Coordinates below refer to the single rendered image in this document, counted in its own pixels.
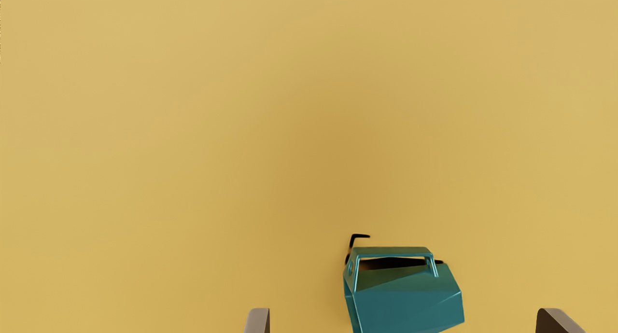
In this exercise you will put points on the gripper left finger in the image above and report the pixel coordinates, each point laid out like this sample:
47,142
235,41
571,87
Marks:
258,322

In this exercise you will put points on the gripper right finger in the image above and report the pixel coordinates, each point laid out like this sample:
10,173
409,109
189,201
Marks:
555,323

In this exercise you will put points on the teal faceted mug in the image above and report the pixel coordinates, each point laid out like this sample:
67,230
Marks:
403,301

